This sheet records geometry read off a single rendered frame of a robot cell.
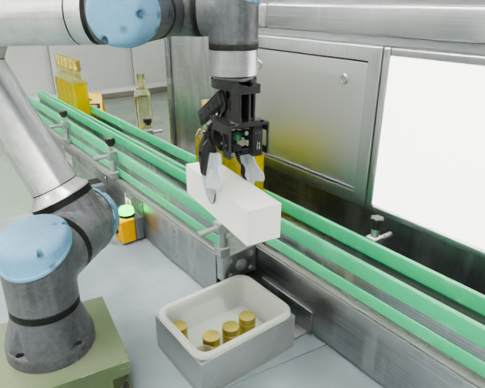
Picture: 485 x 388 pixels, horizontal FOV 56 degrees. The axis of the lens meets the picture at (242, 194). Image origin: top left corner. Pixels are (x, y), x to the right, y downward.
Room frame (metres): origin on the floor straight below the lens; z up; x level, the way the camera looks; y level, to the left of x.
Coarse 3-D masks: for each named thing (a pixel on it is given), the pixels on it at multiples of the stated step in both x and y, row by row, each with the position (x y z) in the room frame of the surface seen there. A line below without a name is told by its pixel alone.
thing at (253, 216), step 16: (192, 176) 0.80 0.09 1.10; (224, 176) 0.76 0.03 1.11; (240, 176) 0.76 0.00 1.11; (192, 192) 0.80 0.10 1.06; (224, 192) 0.68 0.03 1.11; (240, 192) 0.68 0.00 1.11; (256, 192) 0.68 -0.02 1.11; (208, 208) 0.74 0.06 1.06; (224, 208) 0.68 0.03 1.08; (240, 208) 0.63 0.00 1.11; (256, 208) 0.63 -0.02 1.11; (272, 208) 0.64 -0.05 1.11; (224, 224) 0.68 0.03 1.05; (240, 224) 0.63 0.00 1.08; (256, 224) 0.62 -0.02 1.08; (272, 224) 0.64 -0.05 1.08; (256, 240) 0.62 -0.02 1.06
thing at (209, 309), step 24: (216, 288) 0.81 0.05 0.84; (240, 288) 0.84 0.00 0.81; (264, 288) 0.80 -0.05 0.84; (168, 312) 0.73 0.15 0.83; (192, 312) 0.77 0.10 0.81; (216, 312) 0.80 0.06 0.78; (240, 312) 0.81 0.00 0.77; (264, 312) 0.78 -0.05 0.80; (288, 312) 0.72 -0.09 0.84; (192, 336) 0.73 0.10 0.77; (240, 336) 0.65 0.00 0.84
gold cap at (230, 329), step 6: (222, 324) 0.72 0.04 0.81; (228, 324) 0.72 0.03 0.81; (234, 324) 0.72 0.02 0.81; (222, 330) 0.71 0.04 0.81; (228, 330) 0.70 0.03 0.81; (234, 330) 0.70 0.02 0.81; (222, 336) 0.71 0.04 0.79; (228, 336) 0.70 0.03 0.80; (234, 336) 0.70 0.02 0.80; (222, 342) 0.71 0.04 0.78
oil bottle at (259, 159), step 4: (256, 156) 1.01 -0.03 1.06; (260, 156) 1.02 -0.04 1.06; (236, 160) 1.02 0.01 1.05; (256, 160) 1.01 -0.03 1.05; (260, 160) 1.02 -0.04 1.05; (236, 164) 1.02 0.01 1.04; (260, 164) 1.02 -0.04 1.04; (236, 168) 1.02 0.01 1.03; (240, 168) 1.01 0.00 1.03; (260, 168) 1.02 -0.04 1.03; (236, 172) 1.02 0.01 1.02; (256, 184) 1.01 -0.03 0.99; (260, 184) 1.02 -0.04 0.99; (260, 188) 1.02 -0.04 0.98
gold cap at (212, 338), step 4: (208, 332) 0.69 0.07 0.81; (212, 332) 0.69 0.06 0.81; (216, 332) 0.69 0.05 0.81; (204, 336) 0.68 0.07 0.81; (208, 336) 0.68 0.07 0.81; (212, 336) 0.68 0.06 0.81; (216, 336) 0.68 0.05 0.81; (204, 340) 0.67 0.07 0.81; (208, 340) 0.67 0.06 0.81; (212, 340) 0.67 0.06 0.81; (216, 340) 0.67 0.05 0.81; (204, 344) 0.67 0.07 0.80; (208, 344) 0.67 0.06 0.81; (212, 344) 0.67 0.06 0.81; (216, 344) 0.67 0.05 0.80; (212, 348) 0.67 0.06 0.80
